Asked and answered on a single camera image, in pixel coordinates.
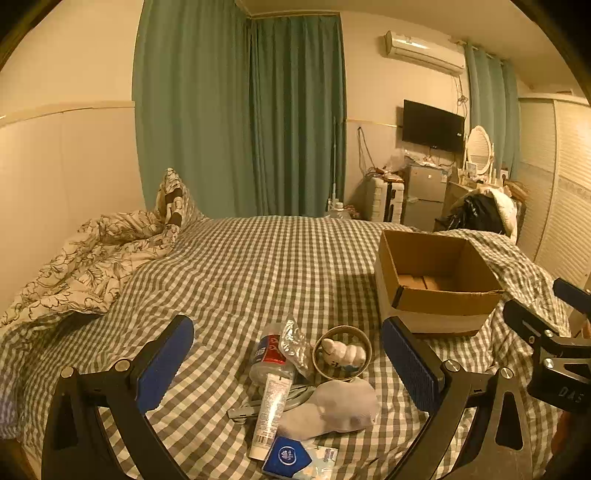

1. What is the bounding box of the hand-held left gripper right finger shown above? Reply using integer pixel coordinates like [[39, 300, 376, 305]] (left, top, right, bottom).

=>
[[381, 316, 534, 480]]

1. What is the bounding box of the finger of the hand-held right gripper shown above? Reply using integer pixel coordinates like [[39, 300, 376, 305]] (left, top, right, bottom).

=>
[[553, 278, 591, 319], [503, 300, 561, 347]]

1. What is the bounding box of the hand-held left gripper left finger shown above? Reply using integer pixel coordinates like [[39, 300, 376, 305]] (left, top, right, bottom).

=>
[[41, 315, 195, 480]]

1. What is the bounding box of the white plush toy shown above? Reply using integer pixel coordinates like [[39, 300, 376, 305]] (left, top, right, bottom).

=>
[[321, 338, 368, 372]]

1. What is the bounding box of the brown cardboard box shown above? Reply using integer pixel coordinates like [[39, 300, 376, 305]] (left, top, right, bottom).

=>
[[374, 229, 506, 335]]

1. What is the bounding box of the white sock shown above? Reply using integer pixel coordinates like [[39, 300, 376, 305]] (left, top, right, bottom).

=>
[[278, 379, 380, 439]]

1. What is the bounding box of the clear plastic bottle red label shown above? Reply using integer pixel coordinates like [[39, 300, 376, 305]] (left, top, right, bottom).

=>
[[249, 323, 296, 386]]

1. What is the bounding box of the silver foil packet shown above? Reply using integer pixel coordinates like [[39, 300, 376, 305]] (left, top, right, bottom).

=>
[[277, 316, 315, 377]]

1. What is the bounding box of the white cream tube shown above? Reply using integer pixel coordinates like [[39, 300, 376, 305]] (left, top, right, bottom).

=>
[[249, 374, 293, 460]]

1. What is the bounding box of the blue tissue packet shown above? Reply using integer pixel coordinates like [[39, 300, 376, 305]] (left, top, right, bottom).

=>
[[262, 436, 340, 480]]

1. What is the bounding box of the white louvred wardrobe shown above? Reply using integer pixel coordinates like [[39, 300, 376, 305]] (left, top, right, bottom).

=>
[[517, 95, 591, 278]]

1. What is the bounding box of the white coat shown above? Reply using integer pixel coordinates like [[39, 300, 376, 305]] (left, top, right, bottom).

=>
[[480, 185, 520, 243]]

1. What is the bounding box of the black jacket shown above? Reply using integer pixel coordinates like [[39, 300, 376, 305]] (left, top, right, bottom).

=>
[[436, 191, 511, 236]]

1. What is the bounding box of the floral white quilt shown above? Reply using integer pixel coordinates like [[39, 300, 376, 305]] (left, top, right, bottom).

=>
[[0, 210, 181, 330]]

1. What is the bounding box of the checked bed sheet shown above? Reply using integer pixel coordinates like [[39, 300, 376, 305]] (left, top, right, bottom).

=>
[[0, 215, 575, 480]]

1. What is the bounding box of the dressing table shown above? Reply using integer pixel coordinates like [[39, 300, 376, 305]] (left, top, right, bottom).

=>
[[443, 180, 476, 217]]

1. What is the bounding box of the grey small fridge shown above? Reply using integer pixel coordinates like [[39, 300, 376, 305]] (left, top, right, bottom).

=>
[[403, 164, 448, 227]]

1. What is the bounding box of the white suitcase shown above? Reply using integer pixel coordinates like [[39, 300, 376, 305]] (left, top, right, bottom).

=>
[[365, 175, 404, 224]]

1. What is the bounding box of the brown patterned pillow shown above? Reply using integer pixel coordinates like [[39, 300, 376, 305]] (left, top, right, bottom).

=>
[[154, 167, 208, 229]]

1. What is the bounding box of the clear water jug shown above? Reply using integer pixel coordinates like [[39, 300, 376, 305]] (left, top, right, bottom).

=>
[[323, 200, 354, 221]]

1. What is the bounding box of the white oval mirror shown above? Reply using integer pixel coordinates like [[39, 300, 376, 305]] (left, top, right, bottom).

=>
[[463, 126, 495, 183]]

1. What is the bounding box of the clear plastic bag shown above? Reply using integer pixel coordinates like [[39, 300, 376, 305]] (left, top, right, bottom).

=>
[[385, 150, 410, 174]]

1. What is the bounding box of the thin metal pole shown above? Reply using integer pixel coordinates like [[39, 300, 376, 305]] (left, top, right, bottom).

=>
[[329, 117, 338, 204]]

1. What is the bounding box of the green curtain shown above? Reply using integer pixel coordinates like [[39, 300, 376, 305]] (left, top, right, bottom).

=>
[[249, 14, 347, 219], [133, 0, 254, 220], [464, 41, 522, 185]]

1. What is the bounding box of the white air conditioner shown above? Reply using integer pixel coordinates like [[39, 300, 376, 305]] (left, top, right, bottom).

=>
[[381, 31, 466, 77]]

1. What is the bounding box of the black wall television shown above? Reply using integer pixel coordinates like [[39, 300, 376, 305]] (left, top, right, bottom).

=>
[[402, 99, 465, 154]]

